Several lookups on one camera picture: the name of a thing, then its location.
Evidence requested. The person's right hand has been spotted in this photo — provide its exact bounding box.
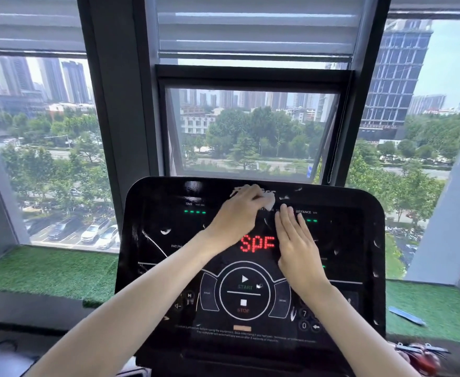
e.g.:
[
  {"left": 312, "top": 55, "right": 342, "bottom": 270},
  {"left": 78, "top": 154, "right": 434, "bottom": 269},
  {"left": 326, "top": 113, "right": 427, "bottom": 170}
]
[{"left": 274, "top": 204, "right": 331, "bottom": 300}]

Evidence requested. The person's left hand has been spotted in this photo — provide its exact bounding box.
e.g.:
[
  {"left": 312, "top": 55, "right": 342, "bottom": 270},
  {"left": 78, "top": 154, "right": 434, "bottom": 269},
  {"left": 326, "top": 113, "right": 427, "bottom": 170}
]
[{"left": 205, "top": 184, "right": 276, "bottom": 254}]

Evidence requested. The person's left forearm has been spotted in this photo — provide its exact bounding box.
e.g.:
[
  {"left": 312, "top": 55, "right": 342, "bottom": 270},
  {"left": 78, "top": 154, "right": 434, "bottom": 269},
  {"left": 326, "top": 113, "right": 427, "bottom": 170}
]
[{"left": 24, "top": 231, "right": 225, "bottom": 377}]

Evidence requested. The person's right forearm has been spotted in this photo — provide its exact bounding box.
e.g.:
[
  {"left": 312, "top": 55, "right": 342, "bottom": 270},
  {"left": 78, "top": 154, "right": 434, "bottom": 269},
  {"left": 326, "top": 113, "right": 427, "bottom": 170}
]
[{"left": 293, "top": 282, "right": 422, "bottom": 377}]

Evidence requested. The black treadmill console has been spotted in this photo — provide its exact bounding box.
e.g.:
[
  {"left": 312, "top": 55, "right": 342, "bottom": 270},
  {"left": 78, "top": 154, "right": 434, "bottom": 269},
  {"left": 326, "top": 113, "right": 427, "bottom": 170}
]
[{"left": 115, "top": 176, "right": 387, "bottom": 377}]

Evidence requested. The grey flat strip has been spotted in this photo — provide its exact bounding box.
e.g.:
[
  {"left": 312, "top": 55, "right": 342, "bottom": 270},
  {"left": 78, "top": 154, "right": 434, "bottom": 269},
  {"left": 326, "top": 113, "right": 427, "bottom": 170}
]
[{"left": 388, "top": 306, "right": 427, "bottom": 327}]

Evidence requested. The dark open window sash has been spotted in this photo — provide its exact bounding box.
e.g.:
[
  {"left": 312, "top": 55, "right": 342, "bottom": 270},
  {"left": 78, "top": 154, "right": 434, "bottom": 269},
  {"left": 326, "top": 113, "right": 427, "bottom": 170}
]
[{"left": 155, "top": 65, "right": 355, "bottom": 186}]

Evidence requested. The green artificial grass mat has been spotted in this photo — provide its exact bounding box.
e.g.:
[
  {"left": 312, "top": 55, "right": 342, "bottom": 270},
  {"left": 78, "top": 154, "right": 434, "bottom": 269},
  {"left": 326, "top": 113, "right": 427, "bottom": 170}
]
[
  {"left": 385, "top": 279, "right": 460, "bottom": 345},
  {"left": 0, "top": 240, "right": 121, "bottom": 309}
]

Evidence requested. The white window blind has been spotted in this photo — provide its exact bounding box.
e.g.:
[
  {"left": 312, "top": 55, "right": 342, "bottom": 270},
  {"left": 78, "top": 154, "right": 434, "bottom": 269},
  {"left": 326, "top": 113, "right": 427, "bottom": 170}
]
[
  {"left": 388, "top": 0, "right": 460, "bottom": 21},
  {"left": 0, "top": 0, "right": 86, "bottom": 54},
  {"left": 155, "top": 0, "right": 367, "bottom": 62}
]

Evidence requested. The dark window frame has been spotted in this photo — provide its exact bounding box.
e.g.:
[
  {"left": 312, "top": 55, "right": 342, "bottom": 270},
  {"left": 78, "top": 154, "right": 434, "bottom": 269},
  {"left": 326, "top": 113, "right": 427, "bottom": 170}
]
[{"left": 76, "top": 0, "right": 392, "bottom": 232}]

